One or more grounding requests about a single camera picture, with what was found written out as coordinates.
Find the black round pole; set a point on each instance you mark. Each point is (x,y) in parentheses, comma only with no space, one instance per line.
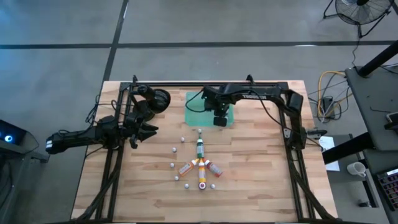
(379,57)

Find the black aluminium table frame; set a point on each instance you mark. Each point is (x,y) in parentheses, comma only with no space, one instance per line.
(161,83)

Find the white mug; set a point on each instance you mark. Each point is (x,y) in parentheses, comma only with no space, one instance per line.
(356,169)

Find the black floor fan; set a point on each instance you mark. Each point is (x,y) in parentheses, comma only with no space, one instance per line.
(363,12)

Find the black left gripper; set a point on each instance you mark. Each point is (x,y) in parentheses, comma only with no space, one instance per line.
(132,127)

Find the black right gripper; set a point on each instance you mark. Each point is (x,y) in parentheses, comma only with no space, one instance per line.
(219,104)

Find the white paper sheet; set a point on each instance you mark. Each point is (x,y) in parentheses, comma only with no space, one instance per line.
(326,143)

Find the yellow-tipped food coloring bottle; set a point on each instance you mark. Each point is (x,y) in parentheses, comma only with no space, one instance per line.
(185,169)
(202,172)

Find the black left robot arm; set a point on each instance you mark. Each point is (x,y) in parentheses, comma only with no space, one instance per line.
(77,137)

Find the grey side table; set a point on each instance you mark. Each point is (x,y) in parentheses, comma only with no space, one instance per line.
(373,102)

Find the black power adapter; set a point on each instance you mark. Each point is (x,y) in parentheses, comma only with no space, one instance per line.
(327,102)

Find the black frame hook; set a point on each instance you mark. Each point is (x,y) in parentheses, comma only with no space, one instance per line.
(249,78)
(134,78)

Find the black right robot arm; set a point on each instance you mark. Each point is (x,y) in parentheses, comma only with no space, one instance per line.
(255,92)

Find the black device with blue light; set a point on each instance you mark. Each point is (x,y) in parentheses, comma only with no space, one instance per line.
(12,133)

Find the dark keyboard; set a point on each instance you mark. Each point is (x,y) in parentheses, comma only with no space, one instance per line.
(390,186)

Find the green food coloring bottle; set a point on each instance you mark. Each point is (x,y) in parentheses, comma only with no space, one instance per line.
(200,149)

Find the teal translucent plastic tray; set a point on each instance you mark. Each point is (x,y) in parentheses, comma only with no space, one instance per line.
(194,118)

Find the black table leg bar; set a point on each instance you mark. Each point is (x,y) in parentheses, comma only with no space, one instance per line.
(345,149)

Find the orange-tipped red coloring bottle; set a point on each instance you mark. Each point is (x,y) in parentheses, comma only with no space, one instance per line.
(214,169)

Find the grey metal frame bracket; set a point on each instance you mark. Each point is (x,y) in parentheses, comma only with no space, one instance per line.
(286,133)

